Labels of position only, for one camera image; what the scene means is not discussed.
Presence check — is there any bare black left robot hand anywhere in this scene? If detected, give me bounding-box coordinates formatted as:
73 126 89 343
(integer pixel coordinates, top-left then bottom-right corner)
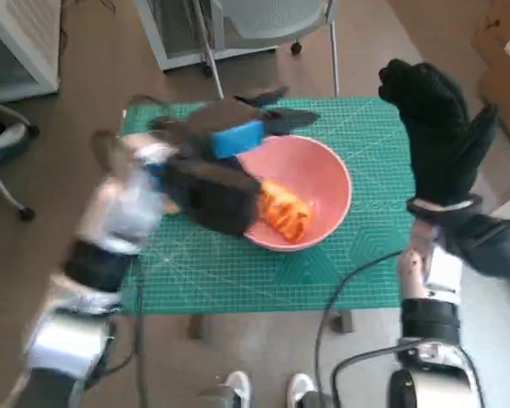
181 87 322 162

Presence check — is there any person's right leg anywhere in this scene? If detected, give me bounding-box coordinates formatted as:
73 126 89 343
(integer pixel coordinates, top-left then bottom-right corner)
299 390 337 408

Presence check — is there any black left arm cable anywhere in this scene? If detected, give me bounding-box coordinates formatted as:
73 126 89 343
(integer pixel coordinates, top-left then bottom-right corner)
133 282 148 408

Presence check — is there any pink bowl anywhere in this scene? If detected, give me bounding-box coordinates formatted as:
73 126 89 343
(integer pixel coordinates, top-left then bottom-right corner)
235 134 353 253

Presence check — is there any person's leg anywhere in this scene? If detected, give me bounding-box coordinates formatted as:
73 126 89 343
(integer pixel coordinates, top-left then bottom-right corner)
299 390 337 408
197 384 239 408

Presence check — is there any person's left foot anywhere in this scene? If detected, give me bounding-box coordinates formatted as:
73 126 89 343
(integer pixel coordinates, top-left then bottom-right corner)
224 371 252 408

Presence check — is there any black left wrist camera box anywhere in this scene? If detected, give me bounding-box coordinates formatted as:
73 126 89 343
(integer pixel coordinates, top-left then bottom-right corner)
163 156 264 237

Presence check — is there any office chair with casters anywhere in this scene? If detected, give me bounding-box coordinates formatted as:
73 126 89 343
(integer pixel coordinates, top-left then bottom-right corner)
0 84 42 222

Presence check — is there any green cutting mat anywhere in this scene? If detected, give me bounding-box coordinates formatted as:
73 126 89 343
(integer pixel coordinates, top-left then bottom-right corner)
121 96 413 316

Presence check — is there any rectangular bread loaf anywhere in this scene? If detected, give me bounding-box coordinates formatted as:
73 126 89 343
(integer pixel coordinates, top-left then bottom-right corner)
258 178 318 244

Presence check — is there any person's right foot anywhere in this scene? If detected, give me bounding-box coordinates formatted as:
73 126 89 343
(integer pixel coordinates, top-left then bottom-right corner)
286 372 315 408

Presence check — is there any small table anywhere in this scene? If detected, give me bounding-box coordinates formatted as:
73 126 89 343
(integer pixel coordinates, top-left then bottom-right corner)
118 96 414 340

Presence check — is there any person's foot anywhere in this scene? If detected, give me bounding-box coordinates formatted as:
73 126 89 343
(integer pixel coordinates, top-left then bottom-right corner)
286 372 315 408
224 371 252 408

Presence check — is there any large white perforated cabinet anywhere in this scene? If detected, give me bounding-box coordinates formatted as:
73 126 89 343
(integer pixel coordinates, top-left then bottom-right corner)
0 0 63 104

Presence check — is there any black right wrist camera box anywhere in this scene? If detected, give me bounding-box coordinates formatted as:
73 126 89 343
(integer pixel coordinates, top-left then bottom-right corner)
439 211 510 281

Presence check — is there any grey mesh chair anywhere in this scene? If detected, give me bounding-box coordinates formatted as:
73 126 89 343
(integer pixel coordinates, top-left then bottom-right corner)
193 0 341 97

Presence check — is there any person's left leg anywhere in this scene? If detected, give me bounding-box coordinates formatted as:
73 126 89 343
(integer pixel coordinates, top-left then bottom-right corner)
197 384 239 408

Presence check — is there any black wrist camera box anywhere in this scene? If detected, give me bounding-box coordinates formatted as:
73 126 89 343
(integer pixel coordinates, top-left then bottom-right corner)
163 156 264 237
439 211 510 281

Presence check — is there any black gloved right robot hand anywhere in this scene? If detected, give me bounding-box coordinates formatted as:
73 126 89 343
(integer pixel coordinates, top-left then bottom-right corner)
377 58 501 207

